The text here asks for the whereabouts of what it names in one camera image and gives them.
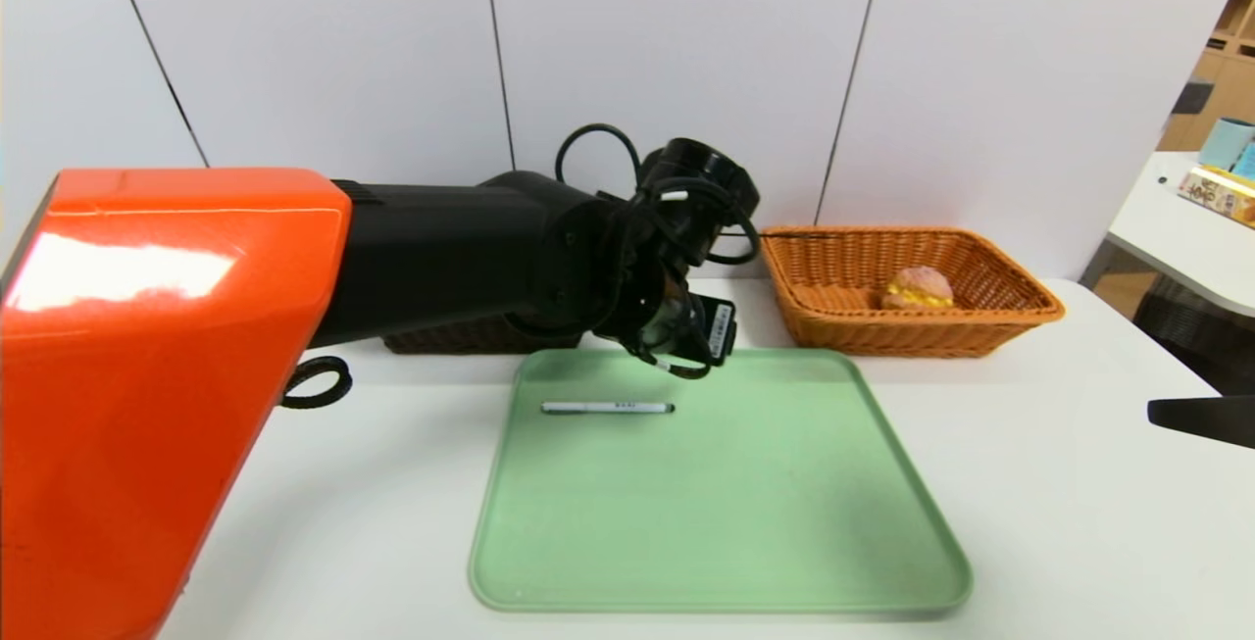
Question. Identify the dark brown wicker basket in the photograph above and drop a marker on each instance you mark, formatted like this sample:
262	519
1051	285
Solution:
461	336

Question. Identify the white side table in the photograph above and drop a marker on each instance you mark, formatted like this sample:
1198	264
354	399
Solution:
1177	238

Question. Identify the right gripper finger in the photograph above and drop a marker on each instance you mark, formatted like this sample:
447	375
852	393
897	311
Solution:
1206	419

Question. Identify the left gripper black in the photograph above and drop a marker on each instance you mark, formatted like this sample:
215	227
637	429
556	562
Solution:
722	325

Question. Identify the white pen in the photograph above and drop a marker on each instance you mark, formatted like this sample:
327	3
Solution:
608	408

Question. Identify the dark woven bin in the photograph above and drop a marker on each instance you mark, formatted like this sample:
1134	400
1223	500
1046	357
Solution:
1191	326

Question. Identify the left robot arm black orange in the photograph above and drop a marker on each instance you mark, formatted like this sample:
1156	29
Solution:
196	326

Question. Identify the cream puff bun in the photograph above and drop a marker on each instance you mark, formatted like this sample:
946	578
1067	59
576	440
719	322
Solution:
919	288

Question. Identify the light green plastic tray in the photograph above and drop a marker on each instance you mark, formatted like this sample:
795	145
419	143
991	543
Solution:
726	503

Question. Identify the light blue cup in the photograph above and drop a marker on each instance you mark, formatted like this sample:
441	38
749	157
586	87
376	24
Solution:
1224	142

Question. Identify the thin black zip tie tail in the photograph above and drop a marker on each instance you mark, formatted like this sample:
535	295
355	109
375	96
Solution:
794	236

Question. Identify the wooden shelf unit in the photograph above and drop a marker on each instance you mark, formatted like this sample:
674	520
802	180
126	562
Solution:
1230	62

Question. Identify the yellow printed box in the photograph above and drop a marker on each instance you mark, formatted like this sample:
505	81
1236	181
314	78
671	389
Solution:
1216	195

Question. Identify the orange wicker basket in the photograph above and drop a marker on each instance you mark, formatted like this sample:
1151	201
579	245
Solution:
931	331

